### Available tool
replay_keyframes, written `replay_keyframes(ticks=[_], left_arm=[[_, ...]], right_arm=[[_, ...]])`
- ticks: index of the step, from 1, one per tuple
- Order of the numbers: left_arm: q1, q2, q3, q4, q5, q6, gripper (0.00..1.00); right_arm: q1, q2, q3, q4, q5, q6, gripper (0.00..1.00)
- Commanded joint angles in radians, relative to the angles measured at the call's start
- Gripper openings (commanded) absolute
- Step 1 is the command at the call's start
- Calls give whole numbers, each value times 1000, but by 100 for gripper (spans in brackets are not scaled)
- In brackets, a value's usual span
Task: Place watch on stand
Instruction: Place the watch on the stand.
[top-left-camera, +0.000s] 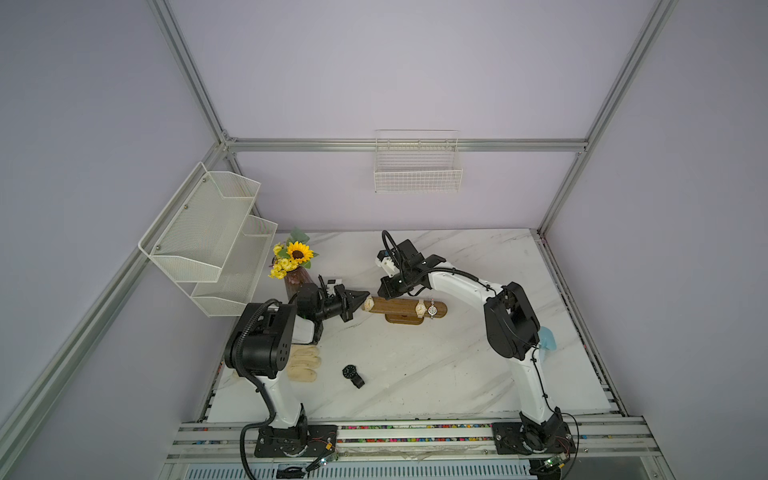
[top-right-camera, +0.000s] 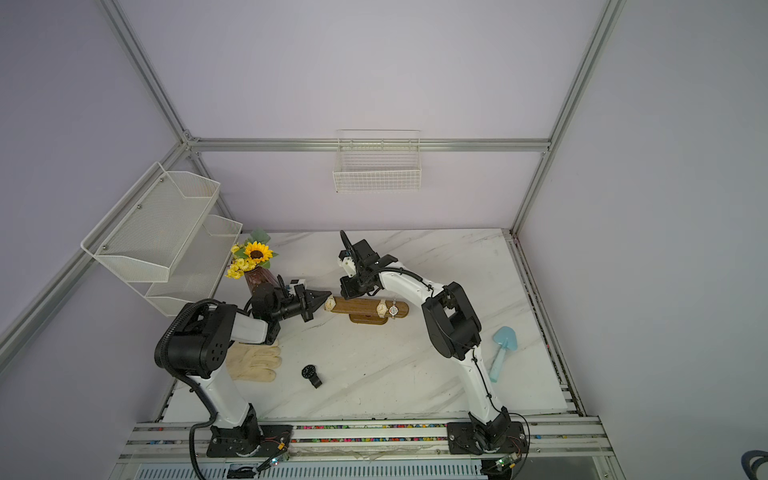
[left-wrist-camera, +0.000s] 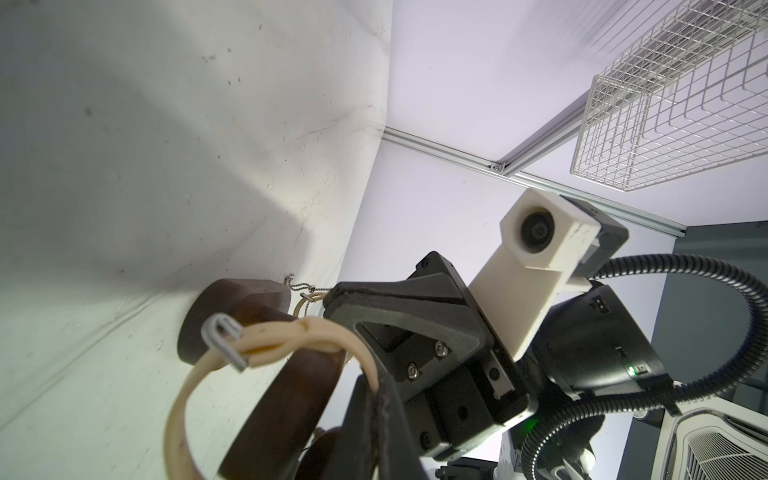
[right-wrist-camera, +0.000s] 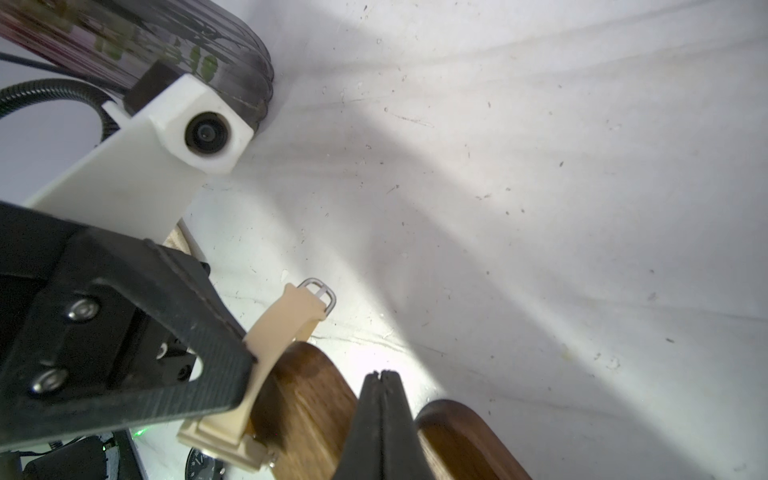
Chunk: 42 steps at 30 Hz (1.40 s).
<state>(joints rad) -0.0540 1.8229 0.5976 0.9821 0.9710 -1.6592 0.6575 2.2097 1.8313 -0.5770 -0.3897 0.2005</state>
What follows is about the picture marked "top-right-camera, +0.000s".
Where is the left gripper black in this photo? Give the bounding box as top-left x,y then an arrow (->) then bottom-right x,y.
272,285 -> 332,323

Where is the wooden watch stand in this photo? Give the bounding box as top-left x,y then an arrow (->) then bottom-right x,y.
324,296 -> 410,325

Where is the cream strap wrist watch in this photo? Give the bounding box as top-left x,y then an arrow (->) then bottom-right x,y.
376,300 -> 389,319

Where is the black wrist watch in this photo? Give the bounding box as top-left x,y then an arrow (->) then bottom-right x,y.
301,364 -> 322,389

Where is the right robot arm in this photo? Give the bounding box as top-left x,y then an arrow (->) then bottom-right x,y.
339,231 -> 512,452

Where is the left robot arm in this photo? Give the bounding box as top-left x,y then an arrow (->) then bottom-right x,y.
154,281 -> 332,455

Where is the purple glass vase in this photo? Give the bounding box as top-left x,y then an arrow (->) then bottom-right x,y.
244,267 -> 279,296

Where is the yellow sunflower bouquet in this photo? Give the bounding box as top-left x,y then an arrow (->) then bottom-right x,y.
225,229 -> 278,279

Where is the lower white mesh shelf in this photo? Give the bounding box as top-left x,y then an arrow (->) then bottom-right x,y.
140,214 -> 242,318

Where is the white mesh shelf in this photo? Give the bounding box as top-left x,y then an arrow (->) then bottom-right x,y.
140,214 -> 242,318
81,163 -> 220,283

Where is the upper white mesh shelf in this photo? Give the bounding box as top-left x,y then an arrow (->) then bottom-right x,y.
81,163 -> 220,283

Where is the black chair part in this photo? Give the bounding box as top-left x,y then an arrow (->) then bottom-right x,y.
740,450 -> 768,480

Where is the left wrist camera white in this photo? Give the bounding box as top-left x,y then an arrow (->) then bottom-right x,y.
288,279 -> 306,301

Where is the white wire wall basket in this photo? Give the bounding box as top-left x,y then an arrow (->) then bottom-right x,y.
333,129 -> 422,194

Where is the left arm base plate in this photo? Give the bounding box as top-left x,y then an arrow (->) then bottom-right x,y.
206,425 -> 294,458

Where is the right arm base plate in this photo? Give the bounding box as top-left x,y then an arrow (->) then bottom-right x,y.
446,422 -> 529,455

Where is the white perforated cable tray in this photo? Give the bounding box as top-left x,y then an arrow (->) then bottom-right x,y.
134,460 -> 487,480

